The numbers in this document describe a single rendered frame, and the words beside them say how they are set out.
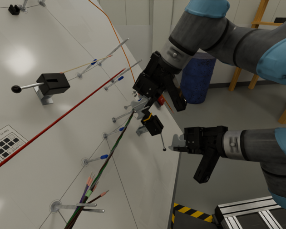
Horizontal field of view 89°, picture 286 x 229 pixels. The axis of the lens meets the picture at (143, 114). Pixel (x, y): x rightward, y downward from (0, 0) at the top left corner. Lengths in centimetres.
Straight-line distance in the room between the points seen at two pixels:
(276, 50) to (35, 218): 48
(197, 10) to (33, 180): 44
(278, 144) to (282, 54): 17
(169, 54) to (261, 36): 17
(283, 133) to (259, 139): 4
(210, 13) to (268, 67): 14
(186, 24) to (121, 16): 259
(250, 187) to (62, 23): 201
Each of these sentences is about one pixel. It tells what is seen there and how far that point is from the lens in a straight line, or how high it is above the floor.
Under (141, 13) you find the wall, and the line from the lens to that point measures 295.
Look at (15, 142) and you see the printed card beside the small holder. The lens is 35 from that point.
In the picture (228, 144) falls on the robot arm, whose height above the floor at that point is 121.
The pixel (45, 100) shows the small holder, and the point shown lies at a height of 131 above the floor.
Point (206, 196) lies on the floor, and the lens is 175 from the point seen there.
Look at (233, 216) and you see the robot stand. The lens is 149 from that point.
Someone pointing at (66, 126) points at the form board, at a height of 125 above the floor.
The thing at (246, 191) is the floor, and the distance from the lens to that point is 196.
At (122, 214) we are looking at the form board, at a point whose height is 104.
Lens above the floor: 147
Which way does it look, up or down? 35 degrees down
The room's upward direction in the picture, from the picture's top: straight up
